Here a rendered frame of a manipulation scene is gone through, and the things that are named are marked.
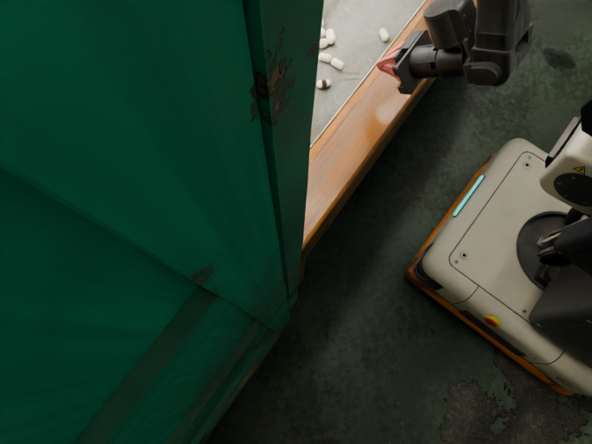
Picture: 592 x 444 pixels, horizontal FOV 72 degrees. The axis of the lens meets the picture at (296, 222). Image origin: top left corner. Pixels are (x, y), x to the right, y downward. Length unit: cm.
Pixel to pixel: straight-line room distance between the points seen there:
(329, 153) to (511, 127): 125
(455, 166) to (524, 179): 35
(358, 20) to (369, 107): 26
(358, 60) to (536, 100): 123
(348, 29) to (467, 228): 73
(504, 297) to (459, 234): 23
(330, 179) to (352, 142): 10
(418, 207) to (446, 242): 35
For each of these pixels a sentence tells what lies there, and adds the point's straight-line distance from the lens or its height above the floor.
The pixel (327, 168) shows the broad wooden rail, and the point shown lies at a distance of 85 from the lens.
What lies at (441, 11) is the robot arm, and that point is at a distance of 72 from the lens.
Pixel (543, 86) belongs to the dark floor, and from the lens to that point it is 218.
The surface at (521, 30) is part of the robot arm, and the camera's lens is 70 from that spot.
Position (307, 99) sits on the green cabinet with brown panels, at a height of 140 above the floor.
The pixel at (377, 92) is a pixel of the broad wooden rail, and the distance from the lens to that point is 96.
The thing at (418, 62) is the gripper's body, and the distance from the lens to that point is 79.
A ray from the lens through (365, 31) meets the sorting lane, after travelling 108.
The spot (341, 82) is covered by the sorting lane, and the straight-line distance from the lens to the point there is 99.
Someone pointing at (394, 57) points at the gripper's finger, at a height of 92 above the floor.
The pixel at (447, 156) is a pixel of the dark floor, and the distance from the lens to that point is 183.
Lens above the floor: 154
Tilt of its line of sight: 74 degrees down
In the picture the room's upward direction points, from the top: 1 degrees clockwise
